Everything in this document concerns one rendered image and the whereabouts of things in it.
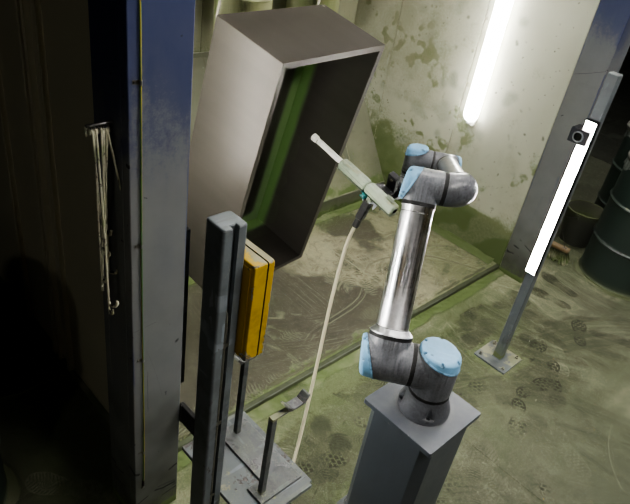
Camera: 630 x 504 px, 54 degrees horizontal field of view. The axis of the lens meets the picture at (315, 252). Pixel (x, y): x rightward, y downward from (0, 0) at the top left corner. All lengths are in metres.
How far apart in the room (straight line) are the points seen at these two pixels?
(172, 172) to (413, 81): 3.06
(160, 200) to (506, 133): 2.87
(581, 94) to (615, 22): 0.41
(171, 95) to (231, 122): 0.83
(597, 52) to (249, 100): 2.20
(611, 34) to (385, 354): 2.39
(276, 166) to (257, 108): 0.91
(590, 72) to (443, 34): 1.01
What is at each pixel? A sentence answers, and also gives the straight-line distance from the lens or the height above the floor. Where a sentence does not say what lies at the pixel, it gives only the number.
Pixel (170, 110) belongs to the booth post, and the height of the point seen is 1.66.
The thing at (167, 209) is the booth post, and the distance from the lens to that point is 1.76.
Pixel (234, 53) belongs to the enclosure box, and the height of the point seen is 1.60.
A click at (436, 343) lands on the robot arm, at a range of 2.19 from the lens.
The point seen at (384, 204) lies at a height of 1.14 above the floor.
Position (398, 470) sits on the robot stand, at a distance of 2.39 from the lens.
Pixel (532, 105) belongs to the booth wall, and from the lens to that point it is 4.10.
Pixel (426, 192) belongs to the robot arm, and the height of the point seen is 1.36.
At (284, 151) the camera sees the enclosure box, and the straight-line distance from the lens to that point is 3.12.
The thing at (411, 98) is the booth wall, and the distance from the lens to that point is 4.59.
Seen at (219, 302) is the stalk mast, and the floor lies 1.47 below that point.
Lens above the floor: 2.27
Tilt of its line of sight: 33 degrees down
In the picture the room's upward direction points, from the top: 10 degrees clockwise
